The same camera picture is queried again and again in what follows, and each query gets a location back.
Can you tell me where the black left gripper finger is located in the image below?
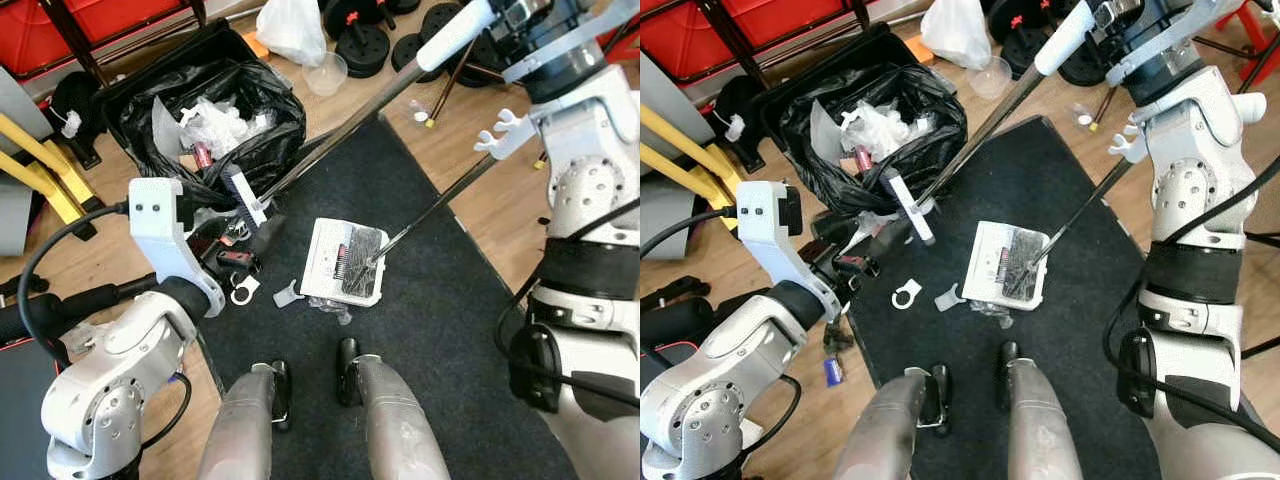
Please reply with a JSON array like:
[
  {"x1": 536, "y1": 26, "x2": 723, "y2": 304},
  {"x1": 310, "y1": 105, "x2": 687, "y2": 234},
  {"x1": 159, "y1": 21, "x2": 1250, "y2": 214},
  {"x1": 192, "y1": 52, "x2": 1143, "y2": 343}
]
[
  {"x1": 814, "y1": 207, "x2": 864, "y2": 235},
  {"x1": 244, "y1": 214, "x2": 292, "y2": 252},
  {"x1": 194, "y1": 199, "x2": 247, "y2": 230},
  {"x1": 867, "y1": 217, "x2": 919, "y2": 257}
]

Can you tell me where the chrome pole broom white sleeve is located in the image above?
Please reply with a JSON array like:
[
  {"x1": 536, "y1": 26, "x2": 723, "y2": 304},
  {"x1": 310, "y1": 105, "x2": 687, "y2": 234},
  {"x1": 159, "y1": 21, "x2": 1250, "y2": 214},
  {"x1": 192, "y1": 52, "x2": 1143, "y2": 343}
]
[
  {"x1": 883, "y1": 0, "x2": 1098, "y2": 248},
  {"x1": 226, "y1": 0, "x2": 498, "y2": 233}
]

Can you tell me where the black floor mat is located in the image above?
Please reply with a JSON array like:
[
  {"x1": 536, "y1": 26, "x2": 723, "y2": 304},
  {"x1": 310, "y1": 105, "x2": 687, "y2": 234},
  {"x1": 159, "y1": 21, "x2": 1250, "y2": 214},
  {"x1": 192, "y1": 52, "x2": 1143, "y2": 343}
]
[
  {"x1": 845, "y1": 115, "x2": 1166, "y2": 480},
  {"x1": 195, "y1": 115, "x2": 581, "y2": 480}
]

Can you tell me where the brown stick yellow tip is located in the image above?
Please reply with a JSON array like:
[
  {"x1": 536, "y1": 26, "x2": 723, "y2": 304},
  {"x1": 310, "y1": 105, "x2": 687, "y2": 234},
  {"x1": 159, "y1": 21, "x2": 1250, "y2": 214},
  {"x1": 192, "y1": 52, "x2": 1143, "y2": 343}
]
[
  {"x1": 1088, "y1": 85, "x2": 1117, "y2": 131},
  {"x1": 428, "y1": 70, "x2": 471, "y2": 128}
]

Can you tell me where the black trash bag bin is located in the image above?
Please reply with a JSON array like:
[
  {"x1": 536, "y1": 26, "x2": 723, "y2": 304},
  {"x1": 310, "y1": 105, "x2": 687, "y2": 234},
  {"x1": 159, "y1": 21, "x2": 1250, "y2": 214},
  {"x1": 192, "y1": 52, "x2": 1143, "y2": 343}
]
[
  {"x1": 95, "y1": 25, "x2": 309, "y2": 216},
  {"x1": 755, "y1": 25, "x2": 969, "y2": 216}
]

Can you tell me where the black dumbbell red collar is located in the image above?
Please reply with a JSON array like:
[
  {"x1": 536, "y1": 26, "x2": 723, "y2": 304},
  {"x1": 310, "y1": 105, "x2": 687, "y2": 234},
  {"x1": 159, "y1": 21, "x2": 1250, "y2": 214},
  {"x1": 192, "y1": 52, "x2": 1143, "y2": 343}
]
[
  {"x1": 320, "y1": 0, "x2": 393, "y2": 79},
  {"x1": 985, "y1": 0, "x2": 1051, "y2": 76}
]

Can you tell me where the black weight plate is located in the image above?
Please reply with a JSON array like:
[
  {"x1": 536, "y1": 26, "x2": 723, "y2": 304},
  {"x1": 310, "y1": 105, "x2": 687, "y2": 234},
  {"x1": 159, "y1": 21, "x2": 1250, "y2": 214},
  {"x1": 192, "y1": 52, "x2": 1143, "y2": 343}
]
[{"x1": 392, "y1": 0, "x2": 446, "y2": 83}]

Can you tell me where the clear plastic cup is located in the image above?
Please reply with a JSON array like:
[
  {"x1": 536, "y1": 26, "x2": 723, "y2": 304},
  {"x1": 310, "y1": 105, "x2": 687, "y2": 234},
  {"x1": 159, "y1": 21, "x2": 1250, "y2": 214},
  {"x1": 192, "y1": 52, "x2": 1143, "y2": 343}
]
[
  {"x1": 967, "y1": 57, "x2": 1013, "y2": 101},
  {"x1": 303, "y1": 52, "x2": 349, "y2": 98}
]

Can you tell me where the silver left robot leg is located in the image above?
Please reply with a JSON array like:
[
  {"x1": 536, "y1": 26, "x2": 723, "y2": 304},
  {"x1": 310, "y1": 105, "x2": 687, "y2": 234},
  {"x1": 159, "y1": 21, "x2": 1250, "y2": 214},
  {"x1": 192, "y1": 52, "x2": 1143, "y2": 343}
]
[
  {"x1": 832, "y1": 365, "x2": 951, "y2": 480},
  {"x1": 197, "y1": 360, "x2": 291, "y2": 480}
]

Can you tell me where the grey rolled mat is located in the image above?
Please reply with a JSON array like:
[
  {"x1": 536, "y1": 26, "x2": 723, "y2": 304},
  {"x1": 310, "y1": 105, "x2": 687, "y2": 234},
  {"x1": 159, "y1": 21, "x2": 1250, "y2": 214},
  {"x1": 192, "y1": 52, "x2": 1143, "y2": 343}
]
[
  {"x1": 0, "y1": 65, "x2": 46, "y2": 256},
  {"x1": 640, "y1": 170, "x2": 706, "y2": 263}
]

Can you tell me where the white plastic bag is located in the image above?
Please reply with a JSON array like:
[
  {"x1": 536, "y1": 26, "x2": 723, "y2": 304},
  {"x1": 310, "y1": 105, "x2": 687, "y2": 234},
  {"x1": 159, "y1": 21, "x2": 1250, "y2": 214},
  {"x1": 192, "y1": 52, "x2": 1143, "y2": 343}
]
[
  {"x1": 255, "y1": 0, "x2": 329, "y2": 66},
  {"x1": 918, "y1": 0, "x2": 993, "y2": 71}
]

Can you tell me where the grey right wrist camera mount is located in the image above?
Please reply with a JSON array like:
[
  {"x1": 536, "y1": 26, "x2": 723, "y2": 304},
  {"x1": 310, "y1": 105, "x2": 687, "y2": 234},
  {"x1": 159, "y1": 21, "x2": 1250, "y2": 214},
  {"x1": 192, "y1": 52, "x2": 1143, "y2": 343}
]
[
  {"x1": 500, "y1": 0, "x2": 641, "y2": 89},
  {"x1": 1105, "y1": 0, "x2": 1251, "y2": 89}
]

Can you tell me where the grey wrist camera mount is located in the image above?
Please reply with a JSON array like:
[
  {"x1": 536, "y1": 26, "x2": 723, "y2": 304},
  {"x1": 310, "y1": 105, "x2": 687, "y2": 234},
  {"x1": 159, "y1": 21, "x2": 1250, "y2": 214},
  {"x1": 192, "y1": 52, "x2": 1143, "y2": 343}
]
[
  {"x1": 1105, "y1": 0, "x2": 1251, "y2": 89},
  {"x1": 500, "y1": 0, "x2": 641, "y2": 89},
  {"x1": 737, "y1": 180, "x2": 843, "y2": 323},
  {"x1": 128, "y1": 178, "x2": 227, "y2": 319}
]

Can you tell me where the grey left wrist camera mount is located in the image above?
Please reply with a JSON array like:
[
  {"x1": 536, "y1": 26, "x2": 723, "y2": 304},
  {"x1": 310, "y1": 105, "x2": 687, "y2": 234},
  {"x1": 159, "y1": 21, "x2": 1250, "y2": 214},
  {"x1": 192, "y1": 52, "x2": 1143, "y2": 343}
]
[
  {"x1": 737, "y1": 180, "x2": 843, "y2": 323},
  {"x1": 128, "y1": 178, "x2": 227, "y2": 319}
]

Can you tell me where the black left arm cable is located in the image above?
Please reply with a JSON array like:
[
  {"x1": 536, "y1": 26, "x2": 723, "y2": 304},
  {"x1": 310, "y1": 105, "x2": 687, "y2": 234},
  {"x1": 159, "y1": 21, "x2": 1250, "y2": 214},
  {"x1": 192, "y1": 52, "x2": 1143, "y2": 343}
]
[
  {"x1": 640, "y1": 208, "x2": 741, "y2": 259},
  {"x1": 15, "y1": 200, "x2": 133, "y2": 369}
]

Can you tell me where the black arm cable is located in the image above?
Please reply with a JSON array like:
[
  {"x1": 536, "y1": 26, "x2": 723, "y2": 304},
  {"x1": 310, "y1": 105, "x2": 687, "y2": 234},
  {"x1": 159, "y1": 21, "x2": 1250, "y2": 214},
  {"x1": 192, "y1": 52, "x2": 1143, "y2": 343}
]
[
  {"x1": 1100, "y1": 180, "x2": 1280, "y2": 428},
  {"x1": 494, "y1": 198, "x2": 641, "y2": 409},
  {"x1": 640, "y1": 208, "x2": 741, "y2": 259},
  {"x1": 15, "y1": 200, "x2": 133, "y2": 369}
]

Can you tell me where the yellow metal tube frame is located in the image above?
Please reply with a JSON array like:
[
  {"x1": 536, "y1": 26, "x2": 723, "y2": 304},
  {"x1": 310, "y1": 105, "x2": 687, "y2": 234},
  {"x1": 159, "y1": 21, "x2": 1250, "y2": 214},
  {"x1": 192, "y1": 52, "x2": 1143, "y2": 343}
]
[
  {"x1": 640, "y1": 105, "x2": 741, "y2": 231},
  {"x1": 0, "y1": 110, "x2": 101, "y2": 241}
]

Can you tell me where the red folding table black frame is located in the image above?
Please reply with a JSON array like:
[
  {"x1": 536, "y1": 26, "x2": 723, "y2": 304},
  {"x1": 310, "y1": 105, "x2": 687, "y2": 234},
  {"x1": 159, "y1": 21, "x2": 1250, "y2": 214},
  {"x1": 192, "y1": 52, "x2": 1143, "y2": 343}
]
[
  {"x1": 640, "y1": 0, "x2": 871, "y2": 81},
  {"x1": 0, "y1": 0, "x2": 206, "y2": 76}
]

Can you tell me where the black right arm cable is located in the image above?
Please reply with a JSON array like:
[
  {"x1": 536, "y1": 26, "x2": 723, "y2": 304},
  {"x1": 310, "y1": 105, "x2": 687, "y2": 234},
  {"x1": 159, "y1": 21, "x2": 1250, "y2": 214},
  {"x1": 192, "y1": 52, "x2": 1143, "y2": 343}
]
[
  {"x1": 494, "y1": 198, "x2": 641, "y2": 409},
  {"x1": 1100, "y1": 180, "x2": 1280, "y2": 428}
]

